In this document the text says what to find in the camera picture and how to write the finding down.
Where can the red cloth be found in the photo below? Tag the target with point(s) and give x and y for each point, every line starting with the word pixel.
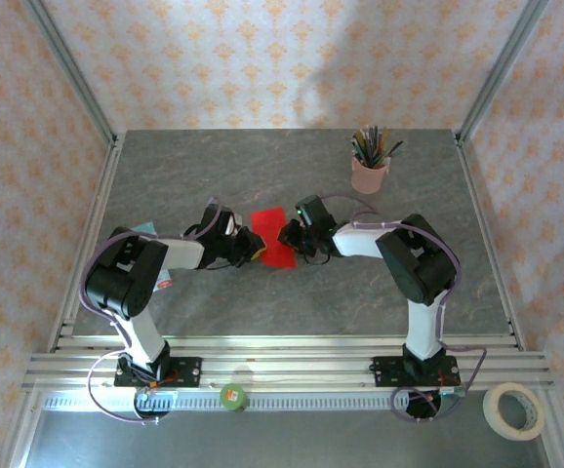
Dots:
pixel 274 229

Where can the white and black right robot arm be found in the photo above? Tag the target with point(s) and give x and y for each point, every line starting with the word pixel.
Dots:
pixel 365 241

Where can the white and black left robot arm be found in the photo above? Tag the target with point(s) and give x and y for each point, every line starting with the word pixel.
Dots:
pixel 184 253

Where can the white card with red mark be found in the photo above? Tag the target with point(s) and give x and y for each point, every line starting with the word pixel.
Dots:
pixel 165 282

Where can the pink pencil cup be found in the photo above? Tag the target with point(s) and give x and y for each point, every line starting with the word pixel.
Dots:
pixel 370 180

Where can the teal card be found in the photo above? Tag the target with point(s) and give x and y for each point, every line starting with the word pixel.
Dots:
pixel 145 227

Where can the tan pencil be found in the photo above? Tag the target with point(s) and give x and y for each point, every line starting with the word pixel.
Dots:
pixel 361 144

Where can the green pencil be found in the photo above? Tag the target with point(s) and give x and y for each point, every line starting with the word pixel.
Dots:
pixel 373 144

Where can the dark leaning pencil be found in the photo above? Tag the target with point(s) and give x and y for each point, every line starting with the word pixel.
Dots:
pixel 391 151

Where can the yellow pencil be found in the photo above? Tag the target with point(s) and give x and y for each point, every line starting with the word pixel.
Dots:
pixel 382 144

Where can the green round tape roll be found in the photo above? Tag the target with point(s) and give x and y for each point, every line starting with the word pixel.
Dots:
pixel 233 397

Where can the white masking tape roll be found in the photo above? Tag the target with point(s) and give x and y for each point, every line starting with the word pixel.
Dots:
pixel 490 409

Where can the aluminium rail frame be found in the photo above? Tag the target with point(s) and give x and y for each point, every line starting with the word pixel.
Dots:
pixel 287 363

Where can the aluminium side rail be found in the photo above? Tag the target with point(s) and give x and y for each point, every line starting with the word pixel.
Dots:
pixel 492 244
pixel 94 234

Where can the aluminium corner post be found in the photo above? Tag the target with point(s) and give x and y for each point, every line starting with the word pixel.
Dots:
pixel 74 73
pixel 499 73

